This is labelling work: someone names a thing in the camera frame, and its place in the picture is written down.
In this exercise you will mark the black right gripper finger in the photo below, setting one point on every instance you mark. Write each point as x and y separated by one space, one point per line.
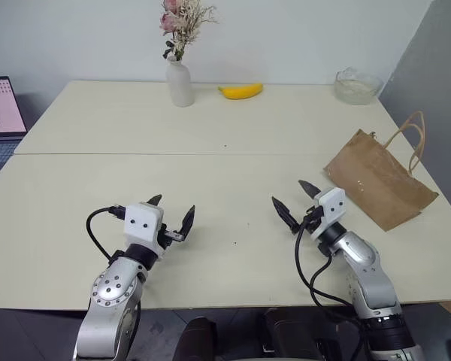
309 188
283 213

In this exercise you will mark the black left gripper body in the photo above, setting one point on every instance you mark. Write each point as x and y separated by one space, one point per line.
170 235

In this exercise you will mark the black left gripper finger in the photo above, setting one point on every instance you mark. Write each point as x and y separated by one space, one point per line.
188 220
154 199

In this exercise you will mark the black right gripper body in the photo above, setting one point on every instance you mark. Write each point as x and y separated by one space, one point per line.
311 219

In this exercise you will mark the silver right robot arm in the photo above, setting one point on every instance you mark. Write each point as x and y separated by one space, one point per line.
368 278

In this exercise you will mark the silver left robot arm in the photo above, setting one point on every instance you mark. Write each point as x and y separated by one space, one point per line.
111 297

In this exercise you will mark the brown paper bag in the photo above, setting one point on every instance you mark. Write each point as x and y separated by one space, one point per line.
379 176

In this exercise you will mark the dark rounded shape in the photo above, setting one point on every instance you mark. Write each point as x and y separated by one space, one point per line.
195 340

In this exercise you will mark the clear glass bowl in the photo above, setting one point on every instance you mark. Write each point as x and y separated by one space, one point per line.
356 85

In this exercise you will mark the white ceramic vase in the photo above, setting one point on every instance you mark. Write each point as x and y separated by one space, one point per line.
180 85

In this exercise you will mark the yellow banana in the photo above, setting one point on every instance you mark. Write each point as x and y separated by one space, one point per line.
242 91

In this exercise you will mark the grey laptop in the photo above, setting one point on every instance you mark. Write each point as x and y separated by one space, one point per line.
0 116

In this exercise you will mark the dried pink flower bouquet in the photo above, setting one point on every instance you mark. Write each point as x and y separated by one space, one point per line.
183 26

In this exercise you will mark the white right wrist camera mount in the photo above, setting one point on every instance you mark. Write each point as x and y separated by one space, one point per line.
330 209

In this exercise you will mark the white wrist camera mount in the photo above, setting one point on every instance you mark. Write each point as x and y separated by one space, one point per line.
330 209
143 222

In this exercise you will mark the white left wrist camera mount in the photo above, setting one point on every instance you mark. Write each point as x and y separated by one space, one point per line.
143 222

